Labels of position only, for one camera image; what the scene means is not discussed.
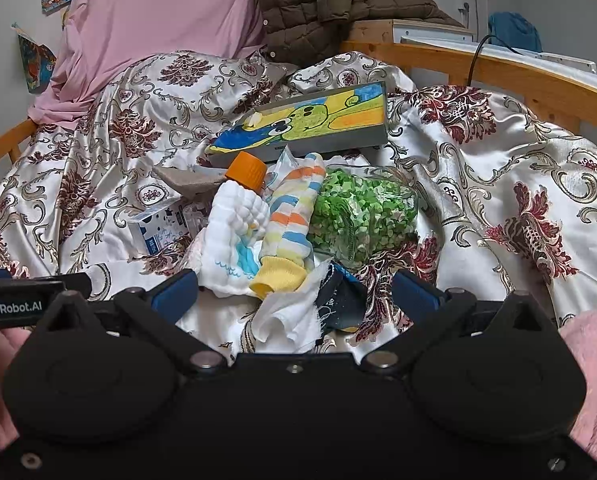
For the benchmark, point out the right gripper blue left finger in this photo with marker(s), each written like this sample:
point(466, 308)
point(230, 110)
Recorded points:
point(173, 298)

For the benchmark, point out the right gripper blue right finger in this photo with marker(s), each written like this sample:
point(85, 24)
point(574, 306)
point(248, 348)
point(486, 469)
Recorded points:
point(416, 298)

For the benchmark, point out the dark navy cloth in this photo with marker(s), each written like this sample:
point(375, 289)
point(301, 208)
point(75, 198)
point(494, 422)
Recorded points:
point(341, 300)

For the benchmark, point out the white muslin cloth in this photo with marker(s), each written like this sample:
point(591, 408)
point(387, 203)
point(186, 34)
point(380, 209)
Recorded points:
point(236, 227)

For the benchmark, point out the striped colourful sock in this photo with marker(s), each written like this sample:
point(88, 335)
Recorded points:
point(285, 256)

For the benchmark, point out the orange cloth roll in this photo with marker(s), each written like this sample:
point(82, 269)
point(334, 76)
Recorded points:
point(247, 170)

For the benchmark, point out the white wet wipe packet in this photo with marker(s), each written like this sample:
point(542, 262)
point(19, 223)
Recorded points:
point(277, 172)

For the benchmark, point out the beige linen pouch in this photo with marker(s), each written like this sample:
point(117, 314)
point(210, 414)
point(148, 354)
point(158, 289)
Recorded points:
point(189, 183)

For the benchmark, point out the blue white carton box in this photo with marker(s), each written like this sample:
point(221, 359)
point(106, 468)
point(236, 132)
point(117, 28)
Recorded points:
point(158, 226)

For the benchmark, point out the bag of green confetti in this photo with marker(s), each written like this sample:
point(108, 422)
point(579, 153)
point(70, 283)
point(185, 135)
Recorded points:
point(361, 211)

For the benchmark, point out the floral satin bedspread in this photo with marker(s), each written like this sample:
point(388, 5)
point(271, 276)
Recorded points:
point(505, 201)

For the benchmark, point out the grey tray with cartoon towel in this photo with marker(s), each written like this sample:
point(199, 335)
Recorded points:
point(325, 122)

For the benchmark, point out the colourful paper kite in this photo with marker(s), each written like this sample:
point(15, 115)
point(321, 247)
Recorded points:
point(38, 61)

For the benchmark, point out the blue bag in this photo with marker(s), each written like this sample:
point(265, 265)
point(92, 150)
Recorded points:
point(514, 30)

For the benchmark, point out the pink bed sheet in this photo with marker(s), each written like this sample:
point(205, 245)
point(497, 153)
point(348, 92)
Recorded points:
point(101, 38)

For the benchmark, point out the brown quilted jacket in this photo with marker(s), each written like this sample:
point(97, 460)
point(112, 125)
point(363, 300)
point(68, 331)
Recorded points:
point(304, 32)

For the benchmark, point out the wooden bed frame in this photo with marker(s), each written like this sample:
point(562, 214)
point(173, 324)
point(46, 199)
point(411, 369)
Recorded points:
point(566, 100)

